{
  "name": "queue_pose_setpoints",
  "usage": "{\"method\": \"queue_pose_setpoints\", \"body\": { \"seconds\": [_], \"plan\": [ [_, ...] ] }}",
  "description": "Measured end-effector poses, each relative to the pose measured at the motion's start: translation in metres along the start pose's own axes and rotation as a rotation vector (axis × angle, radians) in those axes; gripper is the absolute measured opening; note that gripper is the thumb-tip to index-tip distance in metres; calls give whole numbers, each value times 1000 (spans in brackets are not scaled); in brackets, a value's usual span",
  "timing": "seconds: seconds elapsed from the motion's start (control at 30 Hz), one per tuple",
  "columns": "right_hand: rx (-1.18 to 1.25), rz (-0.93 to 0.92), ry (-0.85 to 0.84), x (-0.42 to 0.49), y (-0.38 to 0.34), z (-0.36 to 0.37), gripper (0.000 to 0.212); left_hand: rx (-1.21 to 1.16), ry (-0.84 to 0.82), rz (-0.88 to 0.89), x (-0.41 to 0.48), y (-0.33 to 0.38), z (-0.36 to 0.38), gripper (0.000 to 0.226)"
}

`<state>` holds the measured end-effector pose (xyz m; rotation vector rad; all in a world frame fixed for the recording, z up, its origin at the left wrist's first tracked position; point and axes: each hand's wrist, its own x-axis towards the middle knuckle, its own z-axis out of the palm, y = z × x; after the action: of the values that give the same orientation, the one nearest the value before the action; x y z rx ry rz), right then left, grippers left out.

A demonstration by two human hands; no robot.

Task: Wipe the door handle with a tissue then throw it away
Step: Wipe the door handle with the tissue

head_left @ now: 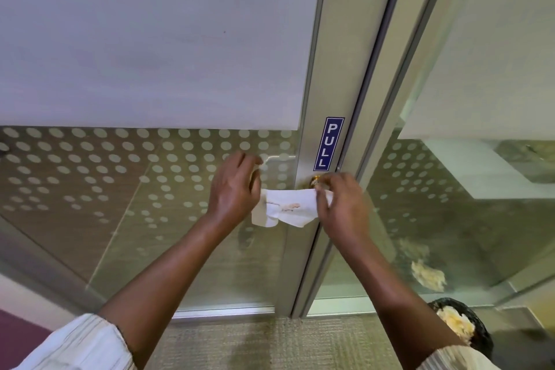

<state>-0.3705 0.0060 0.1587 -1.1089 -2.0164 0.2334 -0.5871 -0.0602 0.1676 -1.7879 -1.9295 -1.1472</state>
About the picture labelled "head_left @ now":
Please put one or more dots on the person's right hand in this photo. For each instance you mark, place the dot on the person's right hand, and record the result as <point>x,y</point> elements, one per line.
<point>344,213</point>

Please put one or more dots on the person's left hand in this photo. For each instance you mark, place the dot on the person's left hand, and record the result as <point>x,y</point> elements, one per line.
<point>232,196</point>

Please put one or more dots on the white tissue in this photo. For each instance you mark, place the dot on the white tissue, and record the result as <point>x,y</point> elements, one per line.
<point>286,209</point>

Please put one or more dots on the person's left forearm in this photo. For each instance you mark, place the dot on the person's left forearm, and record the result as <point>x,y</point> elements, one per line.
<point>164,283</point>

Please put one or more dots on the person's right forearm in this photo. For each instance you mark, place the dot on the person's right forearm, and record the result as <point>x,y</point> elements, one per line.
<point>399,304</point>

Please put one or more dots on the blue PULL sign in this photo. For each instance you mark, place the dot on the blue PULL sign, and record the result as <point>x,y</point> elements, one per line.
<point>328,144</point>

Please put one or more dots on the frosted glass door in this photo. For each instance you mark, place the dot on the frosted glass door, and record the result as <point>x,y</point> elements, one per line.
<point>130,36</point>

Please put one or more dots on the black trash bin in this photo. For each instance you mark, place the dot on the black trash bin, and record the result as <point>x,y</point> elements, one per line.
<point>482,339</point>

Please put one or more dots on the frosted glass partition panel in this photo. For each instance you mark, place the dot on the frosted glass partition panel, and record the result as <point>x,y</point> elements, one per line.
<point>498,57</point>

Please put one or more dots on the white striped left sleeve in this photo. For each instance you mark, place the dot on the white striped left sleeve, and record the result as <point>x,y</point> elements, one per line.
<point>73,348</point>

